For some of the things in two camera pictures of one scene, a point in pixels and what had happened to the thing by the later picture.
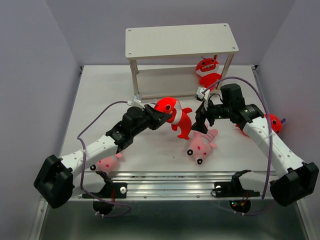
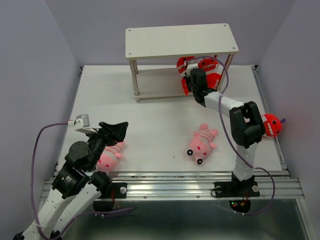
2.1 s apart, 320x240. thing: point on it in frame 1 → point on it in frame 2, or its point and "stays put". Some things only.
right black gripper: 202,112 → 187,78
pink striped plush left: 107,164 stays put
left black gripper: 158,118 → 114,133
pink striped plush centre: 201,143 stays put
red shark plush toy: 180,119 → 184,64
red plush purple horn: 276,122 stays put
